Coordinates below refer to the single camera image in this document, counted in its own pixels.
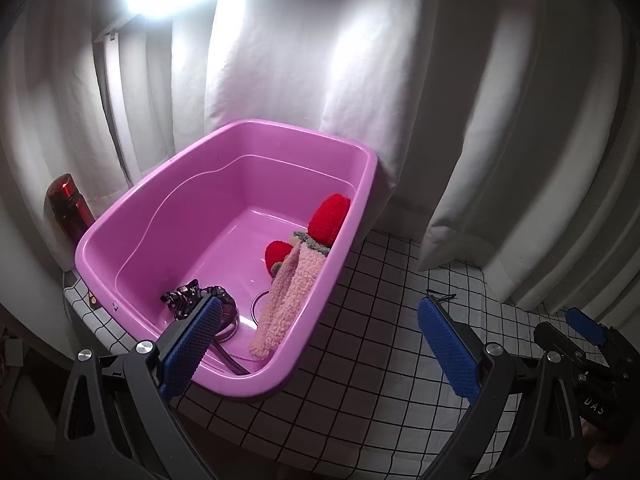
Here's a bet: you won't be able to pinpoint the pink plastic tub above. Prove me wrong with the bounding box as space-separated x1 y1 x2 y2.
75 119 378 399

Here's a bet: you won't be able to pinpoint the black polka dot bow headband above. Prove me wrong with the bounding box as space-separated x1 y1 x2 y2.
160 278 248 376

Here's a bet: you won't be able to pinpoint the white curtain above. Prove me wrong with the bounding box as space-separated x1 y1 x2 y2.
1 0 639 326

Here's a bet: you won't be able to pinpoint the thin clear hoop band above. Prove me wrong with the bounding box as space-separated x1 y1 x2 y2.
250 290 269 325

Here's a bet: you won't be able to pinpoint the pink plush headband red ears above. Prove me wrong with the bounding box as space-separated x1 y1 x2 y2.
248 194 350 360

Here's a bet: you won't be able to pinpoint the red metal water bottle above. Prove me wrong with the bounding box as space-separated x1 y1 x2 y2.
46 174 96 246

